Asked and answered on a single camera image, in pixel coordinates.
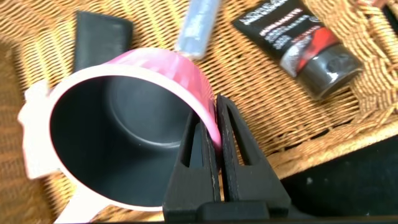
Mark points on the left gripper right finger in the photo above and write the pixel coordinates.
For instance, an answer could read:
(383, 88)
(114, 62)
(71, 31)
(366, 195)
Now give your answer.
(248, 180)

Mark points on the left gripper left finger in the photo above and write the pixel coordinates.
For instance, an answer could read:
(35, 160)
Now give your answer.
(192, 180)

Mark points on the pink saucepan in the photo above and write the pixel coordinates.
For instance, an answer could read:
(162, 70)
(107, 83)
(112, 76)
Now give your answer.
(124, 130)

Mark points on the black cosmetic tube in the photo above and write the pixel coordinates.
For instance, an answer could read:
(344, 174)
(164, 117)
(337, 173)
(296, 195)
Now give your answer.
(304, 43)

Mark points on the clear blue plastic case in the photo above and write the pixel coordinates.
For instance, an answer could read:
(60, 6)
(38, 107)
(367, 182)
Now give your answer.
(199, 28)

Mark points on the black leather case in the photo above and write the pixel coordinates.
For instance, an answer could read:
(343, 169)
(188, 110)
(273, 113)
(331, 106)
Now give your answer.
(99, 37)

